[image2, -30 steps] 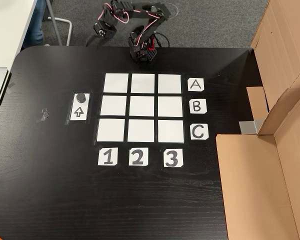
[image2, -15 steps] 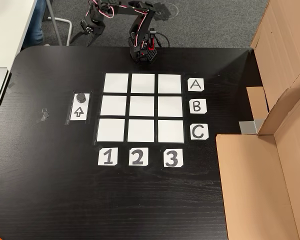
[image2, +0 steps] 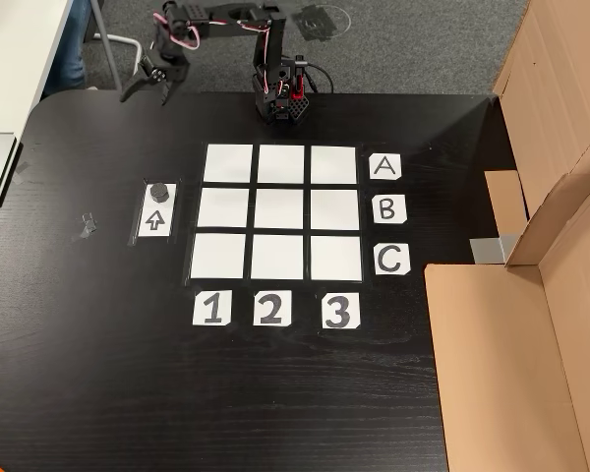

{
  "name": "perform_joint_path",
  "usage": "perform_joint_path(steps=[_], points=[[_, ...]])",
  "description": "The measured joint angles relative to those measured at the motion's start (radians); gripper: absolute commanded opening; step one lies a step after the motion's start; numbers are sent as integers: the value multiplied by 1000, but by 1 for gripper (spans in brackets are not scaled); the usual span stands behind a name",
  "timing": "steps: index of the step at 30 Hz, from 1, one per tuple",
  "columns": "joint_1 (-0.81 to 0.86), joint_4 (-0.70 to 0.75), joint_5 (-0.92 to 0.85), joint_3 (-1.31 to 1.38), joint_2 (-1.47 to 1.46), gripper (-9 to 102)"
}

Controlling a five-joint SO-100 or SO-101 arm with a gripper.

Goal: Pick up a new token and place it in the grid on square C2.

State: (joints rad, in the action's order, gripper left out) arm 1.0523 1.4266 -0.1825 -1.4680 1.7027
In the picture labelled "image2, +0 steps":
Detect white paper grid square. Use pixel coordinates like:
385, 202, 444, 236
190, 233, 247, 281
198, 188, 251, 230
254, 188, 305, 230
310, 188, 361, 230
310, 145, 358, 184
258, 145, 306, 184
310, 233, 364, 281
250, 233, 305, 281
204, 145, 254, 184

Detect person's leg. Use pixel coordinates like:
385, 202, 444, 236
42, 0, 92, 97

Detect red and black clamp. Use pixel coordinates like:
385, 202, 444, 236
290, 54, 310, 99

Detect white desk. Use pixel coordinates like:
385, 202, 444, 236
0, 0, 75, 137

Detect white paper sheet with arrow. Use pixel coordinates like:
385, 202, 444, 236
137, 183, 177, 239

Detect black tape patch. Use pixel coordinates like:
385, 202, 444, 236
291, 3, 351, 43

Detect paper sheet with number 1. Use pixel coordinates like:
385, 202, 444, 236
192, 290, 233, 326

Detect paper sheet with letter A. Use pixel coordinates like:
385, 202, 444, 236
369, 153, 402, 181

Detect paper sheet with number 2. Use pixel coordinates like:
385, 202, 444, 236
253, 290, 293, 327

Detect paper sheet with letter B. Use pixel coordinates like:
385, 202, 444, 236
372, 195, 408, 225

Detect paper sheet with number 3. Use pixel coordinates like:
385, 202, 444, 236
322, 292, 362, 330

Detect paper sheet with letter C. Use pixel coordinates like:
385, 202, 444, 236
374, 244, 412, 276

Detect large brown cardboard panel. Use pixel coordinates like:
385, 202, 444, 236
485, 0, 590, 237
424, 142, 590, 472

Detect pink white servo cable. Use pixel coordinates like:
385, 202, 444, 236
151, 13, 201, 51
204, 17, 272, 68

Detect grey metal frame leg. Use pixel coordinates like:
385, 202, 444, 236
88, 0, 144, 92

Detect black power cable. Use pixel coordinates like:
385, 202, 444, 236
302, 62, 336, 94

